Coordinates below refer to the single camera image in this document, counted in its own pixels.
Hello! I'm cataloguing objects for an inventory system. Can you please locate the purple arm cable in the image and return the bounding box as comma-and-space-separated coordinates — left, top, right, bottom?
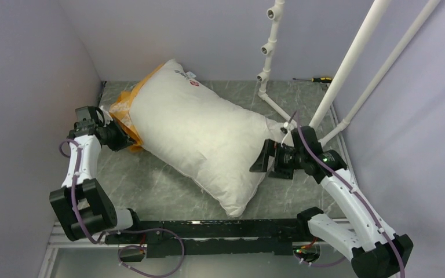
59, 138, 108, 245
294, 110, 406, 278

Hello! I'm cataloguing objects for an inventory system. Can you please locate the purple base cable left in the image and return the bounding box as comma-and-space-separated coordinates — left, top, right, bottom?
117, 228, 185, 278

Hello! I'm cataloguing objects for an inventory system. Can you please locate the aluminium table edge rail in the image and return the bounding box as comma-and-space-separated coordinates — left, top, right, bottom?
38, 222, 147, 278

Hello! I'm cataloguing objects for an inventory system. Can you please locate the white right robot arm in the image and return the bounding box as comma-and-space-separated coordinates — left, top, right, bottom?
250, 126, 413, 277

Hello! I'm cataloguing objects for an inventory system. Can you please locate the yellow black screwdriver right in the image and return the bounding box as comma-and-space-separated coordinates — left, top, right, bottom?
293, 77, 333, 84

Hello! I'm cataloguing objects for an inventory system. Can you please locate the yellow pillowcase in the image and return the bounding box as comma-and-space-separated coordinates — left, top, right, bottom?
109, 63, 164, 152

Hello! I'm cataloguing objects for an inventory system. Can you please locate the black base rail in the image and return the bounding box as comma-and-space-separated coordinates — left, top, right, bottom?
105, 218, 320, 258

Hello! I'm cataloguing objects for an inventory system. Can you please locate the white pillow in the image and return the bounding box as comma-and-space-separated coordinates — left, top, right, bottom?
129, 59, 283, 217

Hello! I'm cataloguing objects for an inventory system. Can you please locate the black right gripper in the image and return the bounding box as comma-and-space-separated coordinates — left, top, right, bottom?
249, 138, 305, 180

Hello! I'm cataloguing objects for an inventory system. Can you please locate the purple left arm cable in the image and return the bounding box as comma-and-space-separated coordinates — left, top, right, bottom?
59, 138, 108, 245

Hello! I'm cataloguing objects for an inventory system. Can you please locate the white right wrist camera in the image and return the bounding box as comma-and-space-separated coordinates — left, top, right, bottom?
280, 119, 296, 147

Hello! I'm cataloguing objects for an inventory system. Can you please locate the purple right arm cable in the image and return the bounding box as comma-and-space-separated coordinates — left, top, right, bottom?
294, 110, 406, 278

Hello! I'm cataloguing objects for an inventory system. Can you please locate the white pvc pipe frame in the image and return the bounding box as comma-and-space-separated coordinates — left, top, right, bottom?
257, 1, 440, 146

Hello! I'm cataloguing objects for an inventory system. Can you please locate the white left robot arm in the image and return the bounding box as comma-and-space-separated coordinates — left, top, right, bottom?
49, 106, 144, 244

